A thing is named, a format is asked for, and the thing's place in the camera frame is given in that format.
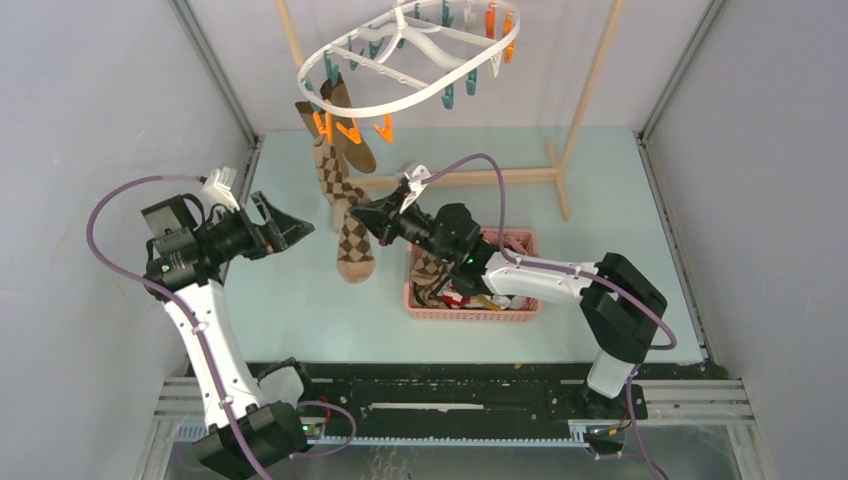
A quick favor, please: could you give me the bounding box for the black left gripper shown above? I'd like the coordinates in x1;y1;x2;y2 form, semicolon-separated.
196;191;313;263

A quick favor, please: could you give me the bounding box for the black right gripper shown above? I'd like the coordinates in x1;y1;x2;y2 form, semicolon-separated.
351;186;456;265

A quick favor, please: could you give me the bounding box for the brown argyle sock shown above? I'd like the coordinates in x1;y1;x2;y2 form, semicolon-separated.
313;134;376;284
410;252;450;309

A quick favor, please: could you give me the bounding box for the pink green patterned sock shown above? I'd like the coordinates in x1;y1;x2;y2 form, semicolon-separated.
482;229;535;255

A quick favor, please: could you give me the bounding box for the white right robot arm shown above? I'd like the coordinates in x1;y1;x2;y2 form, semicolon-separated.
351;192;677;418

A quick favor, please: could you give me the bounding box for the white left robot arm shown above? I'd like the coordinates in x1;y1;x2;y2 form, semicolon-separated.
142;191;316;479

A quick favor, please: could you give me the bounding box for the white oval clip hanger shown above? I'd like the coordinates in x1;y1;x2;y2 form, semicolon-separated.
297;1;523;119

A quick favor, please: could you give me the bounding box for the wooden hanger rack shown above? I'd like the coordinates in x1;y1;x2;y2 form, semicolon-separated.
274;0;627;233

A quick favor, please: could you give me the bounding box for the pink plastic basket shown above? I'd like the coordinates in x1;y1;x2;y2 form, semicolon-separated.
403;245;543;322

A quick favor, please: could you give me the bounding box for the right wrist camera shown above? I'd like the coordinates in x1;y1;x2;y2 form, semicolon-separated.
396;162;432;213

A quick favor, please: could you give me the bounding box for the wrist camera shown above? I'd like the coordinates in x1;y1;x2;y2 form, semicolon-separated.
199;166;241;212
396;162;432;213

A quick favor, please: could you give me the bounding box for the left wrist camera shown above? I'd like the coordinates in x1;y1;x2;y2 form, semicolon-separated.
199;166;241;212

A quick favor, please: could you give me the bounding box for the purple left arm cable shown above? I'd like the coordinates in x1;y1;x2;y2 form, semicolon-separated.
86;174;359;480

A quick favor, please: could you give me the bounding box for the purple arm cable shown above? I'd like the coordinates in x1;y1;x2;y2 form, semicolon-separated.
86;174;359;480
423;153;678;480

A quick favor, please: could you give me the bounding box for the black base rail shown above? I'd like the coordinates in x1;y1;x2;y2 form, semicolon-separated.
231;360;664;442

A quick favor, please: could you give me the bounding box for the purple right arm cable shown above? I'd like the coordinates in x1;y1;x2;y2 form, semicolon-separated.
423;153;678;480

